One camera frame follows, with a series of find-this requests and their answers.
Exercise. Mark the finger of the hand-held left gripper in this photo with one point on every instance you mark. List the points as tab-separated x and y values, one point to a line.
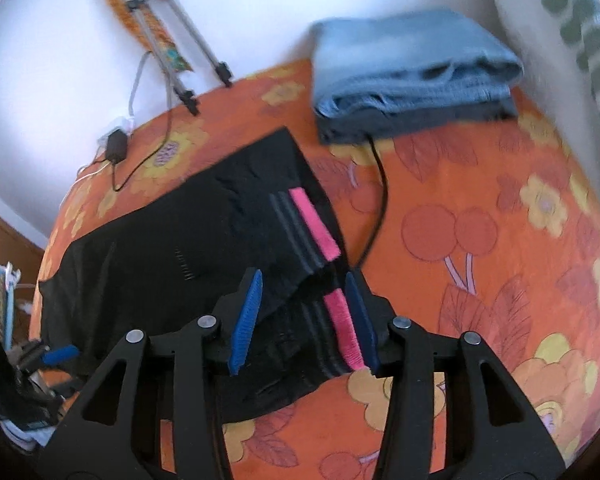
60	353

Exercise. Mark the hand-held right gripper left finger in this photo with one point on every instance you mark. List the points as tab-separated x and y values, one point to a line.
245	322

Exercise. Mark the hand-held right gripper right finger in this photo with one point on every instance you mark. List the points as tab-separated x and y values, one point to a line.
362	327

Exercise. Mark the black pants with pink stripe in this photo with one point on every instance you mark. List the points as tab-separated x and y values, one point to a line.
180	240

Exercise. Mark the orange floral bedsheet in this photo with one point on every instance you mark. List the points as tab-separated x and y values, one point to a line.
479	185

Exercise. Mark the dark grey folded cloth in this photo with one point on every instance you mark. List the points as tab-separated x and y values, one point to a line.
419	122

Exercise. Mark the black power adapter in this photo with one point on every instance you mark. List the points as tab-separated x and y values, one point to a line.
116	146

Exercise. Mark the folded stand with orange cloth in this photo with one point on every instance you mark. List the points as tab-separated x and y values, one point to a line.
176	57

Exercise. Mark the light blue folded cloth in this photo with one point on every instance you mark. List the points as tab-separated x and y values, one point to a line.
404	55

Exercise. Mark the grey metal tripod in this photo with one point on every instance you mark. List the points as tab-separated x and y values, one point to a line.
190	30

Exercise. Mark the green striped white pillow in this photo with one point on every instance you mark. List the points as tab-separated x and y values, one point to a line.
589	35

